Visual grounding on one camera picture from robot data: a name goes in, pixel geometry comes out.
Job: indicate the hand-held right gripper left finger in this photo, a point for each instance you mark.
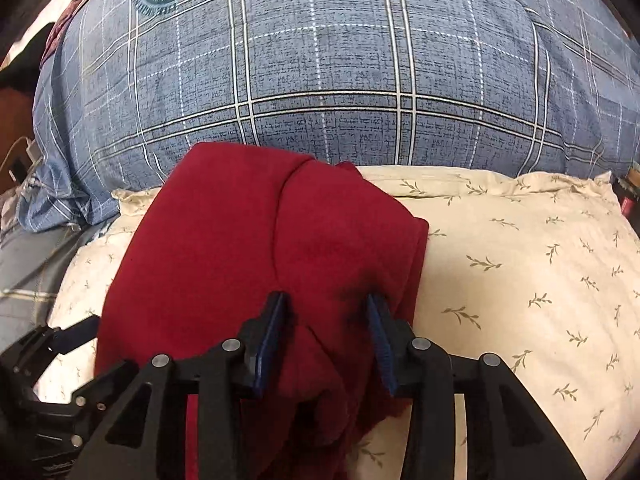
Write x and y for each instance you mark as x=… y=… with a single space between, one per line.
x=267 y=345

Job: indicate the white charger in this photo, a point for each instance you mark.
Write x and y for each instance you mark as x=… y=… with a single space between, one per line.
x=34 y=151

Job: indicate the cream leaf-print pillow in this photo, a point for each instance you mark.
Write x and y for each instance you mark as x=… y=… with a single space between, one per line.
x=525 y=270

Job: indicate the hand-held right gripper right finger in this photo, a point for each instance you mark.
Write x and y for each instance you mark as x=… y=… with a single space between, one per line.
x=385 y=345

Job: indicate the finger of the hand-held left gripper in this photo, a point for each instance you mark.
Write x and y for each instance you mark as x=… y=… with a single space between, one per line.
x=75 y=335

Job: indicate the grey patterned bed sheet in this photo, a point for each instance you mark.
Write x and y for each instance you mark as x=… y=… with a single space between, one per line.
x=25 y=265

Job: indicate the blue plaid quilt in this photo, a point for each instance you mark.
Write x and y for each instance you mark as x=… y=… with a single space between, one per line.
x=350 y=50

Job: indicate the dark red garment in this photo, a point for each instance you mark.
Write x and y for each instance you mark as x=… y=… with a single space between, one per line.
x=220 y=240

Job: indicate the dark box with red label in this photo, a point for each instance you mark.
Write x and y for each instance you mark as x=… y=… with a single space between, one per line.
x=631 y=192

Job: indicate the maroon patterned cloth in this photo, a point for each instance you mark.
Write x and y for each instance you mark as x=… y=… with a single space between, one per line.
x=70 y=15

